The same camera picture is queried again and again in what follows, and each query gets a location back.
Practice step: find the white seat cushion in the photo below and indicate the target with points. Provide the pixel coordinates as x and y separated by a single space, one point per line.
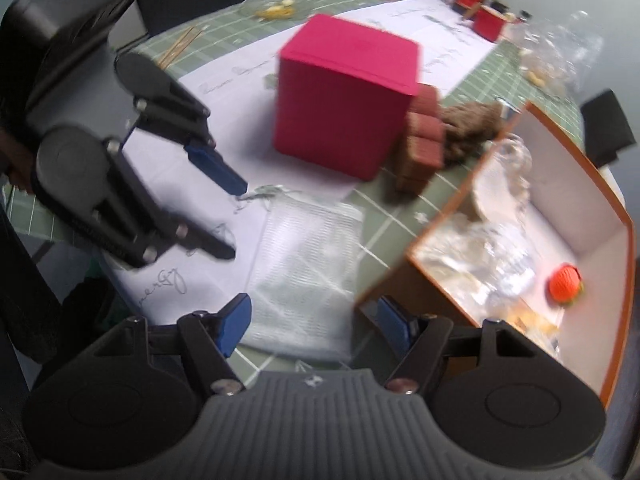
614 185

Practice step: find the magenta box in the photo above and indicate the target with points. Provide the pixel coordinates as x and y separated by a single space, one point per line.
340 100

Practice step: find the orange knitted ball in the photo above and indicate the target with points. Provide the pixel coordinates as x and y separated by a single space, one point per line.
564 282

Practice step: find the red cup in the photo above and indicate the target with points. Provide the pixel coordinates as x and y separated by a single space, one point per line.
487 22

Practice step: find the clear plastic bag with snacks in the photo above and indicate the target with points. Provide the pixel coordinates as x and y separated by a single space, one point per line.
565 50

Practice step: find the green grid tablecloth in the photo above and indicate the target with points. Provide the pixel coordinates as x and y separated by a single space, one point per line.
385 240

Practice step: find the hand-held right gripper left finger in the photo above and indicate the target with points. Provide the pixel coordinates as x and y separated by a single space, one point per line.
235 322

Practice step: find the brown plush toy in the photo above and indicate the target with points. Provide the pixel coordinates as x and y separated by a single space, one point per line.
470 125

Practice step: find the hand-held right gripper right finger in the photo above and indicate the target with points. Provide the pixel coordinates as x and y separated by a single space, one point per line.
392 322

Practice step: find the brown brick blocks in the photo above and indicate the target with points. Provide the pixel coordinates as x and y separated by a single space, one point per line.
422 160

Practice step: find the orange and white cardboard box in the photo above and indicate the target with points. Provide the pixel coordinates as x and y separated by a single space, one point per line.
600 240

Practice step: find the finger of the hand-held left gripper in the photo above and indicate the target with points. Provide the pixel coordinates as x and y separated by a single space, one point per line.
215 170
220 251

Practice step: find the white mesh bag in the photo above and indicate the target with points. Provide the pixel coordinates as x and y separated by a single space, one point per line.
300 280

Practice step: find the yellow snack pieces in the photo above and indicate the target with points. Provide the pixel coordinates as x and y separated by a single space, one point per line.
275 10

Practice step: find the bundle of wooden skewers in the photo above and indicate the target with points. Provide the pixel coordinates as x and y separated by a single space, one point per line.
177 49

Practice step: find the red-brown scouring sponge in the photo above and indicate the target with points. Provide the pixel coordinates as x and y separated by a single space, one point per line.
426 100
425 127

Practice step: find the crumpled clear plastic bag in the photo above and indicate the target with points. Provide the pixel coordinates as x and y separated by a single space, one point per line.
495 250

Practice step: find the white printed table runner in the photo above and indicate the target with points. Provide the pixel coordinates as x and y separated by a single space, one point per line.
240 75

